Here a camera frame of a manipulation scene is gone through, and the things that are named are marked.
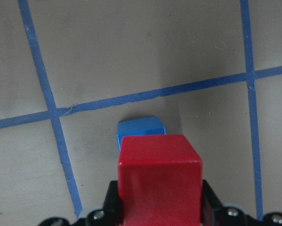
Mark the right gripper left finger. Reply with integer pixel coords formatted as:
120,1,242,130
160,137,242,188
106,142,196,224
103,180,122,226

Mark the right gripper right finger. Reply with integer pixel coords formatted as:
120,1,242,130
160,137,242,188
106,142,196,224
201,179,223,226

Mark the red block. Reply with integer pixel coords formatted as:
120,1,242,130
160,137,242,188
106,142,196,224
118,134,202,226

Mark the blue block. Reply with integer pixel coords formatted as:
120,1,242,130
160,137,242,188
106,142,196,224
116,116,167,152

